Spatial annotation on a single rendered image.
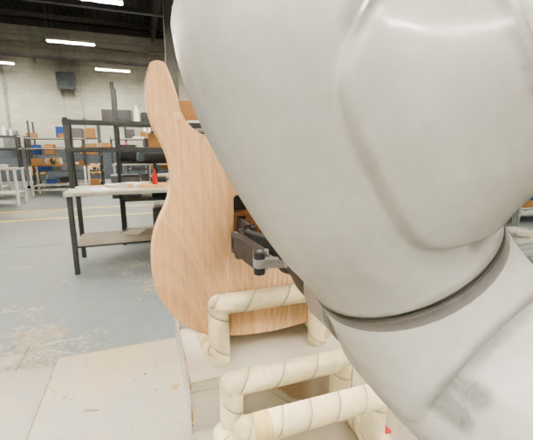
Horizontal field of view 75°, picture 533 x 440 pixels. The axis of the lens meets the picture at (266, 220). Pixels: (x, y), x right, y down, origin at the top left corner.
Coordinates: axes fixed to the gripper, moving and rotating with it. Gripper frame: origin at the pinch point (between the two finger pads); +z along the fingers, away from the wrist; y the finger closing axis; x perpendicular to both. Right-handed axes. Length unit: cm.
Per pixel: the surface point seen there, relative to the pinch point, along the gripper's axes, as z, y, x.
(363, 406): -16.3, 6.2, -18.9
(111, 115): 480, -57, 53
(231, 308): -0.3, -6.2, -11.5
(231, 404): -8.1, -8.3, -21.1
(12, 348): 213, -112, -124
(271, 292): 0.3, 0.3, -10.2
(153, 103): 3.1, -15.2, 17.6
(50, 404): 12.1, -34.6, -30.0
